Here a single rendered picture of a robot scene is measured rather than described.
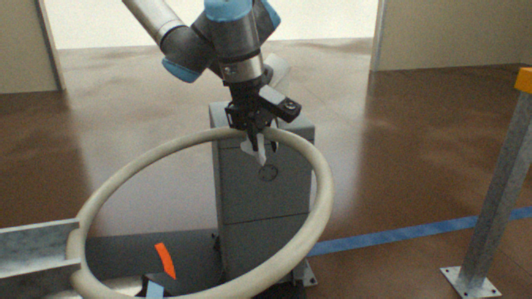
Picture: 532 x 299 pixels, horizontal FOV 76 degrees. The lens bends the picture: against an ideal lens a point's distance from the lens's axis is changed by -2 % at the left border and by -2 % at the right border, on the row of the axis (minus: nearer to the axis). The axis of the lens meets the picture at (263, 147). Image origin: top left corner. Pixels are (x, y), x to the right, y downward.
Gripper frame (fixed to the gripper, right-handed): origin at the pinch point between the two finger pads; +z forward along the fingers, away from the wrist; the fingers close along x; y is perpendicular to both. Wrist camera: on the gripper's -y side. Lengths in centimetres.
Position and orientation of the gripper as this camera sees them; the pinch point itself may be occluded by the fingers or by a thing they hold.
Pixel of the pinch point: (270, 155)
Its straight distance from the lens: 82.2
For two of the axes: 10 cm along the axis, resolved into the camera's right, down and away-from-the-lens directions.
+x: -5.2, 5.3, -6.6
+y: -8.3, -1.4, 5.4
